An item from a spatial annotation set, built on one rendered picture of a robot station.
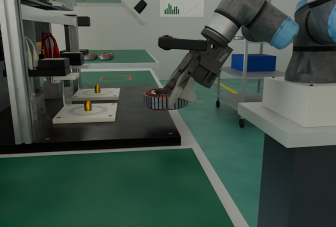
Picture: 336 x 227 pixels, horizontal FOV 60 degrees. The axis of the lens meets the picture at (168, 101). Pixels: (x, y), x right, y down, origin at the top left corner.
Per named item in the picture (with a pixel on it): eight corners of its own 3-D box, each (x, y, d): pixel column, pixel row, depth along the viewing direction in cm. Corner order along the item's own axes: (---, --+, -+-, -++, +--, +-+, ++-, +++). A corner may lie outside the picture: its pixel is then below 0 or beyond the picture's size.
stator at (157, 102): (183, 99, 80) (183, 86, 79) (192, 110, 69) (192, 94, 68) (142, 101, 78) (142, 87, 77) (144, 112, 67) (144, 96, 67)
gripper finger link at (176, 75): (176, 105, 81) (196, 84, 75) (158, 94, 79) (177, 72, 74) (178, 98, 83) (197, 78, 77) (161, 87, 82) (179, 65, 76)
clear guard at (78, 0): (142, 26, 87) (142, 5, 86) (147, 23, 64) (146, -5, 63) (28, 25, 83) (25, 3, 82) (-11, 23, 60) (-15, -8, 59)
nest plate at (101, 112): (117, 106, 87) (117, 102, 87) (115, 121, 73) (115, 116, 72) (65, 108, 85) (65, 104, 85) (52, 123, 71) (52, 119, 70)
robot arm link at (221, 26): (218, 11, 66) (208, 13, 74) (206, 28, 67) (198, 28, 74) (243, 30, 68) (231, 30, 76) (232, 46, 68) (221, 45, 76)
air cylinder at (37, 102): (46, 112, 81) (44, 92, 80) (38, 120, 74) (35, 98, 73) (27, 112, 80) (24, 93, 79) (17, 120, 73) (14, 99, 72)
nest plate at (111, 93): (119, 91, 110) (119, 87, 110) (118, 99, 96) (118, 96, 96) (79, 92, 109) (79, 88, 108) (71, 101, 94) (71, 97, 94)
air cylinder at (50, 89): (64, 94, 104) (63, 79, 103) (60, 99, 97) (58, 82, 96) (50, 94, 104) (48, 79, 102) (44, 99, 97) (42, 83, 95)
